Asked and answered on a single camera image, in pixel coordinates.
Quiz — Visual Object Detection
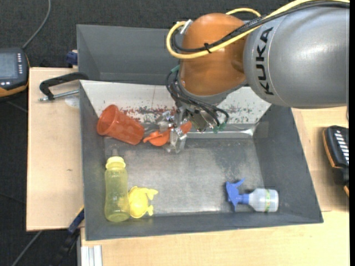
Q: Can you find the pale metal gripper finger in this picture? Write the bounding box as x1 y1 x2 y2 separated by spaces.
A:
166 126 187 154
158 110 176 131

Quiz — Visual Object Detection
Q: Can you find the orange plastic toy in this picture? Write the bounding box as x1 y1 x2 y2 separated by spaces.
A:
142 120 193 147

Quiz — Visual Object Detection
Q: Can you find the grey metal bin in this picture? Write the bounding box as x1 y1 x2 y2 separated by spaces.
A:
75 23 324 241

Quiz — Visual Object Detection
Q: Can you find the orange plastic cup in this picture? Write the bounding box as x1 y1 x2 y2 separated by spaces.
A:
96 104 145 146

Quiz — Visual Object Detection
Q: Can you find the yellow toy animal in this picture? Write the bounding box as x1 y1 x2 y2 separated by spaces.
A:
126 186 159 219

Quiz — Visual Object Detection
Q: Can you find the yellow baby bottle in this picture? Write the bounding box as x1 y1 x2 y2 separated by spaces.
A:
104 149 130 223

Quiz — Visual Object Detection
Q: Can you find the blue and white spray bottle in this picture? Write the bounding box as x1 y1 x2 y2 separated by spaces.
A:
225 177 280 213

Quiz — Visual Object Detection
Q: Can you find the pale cardboard board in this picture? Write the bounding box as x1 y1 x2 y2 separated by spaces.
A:
26 66 85 232

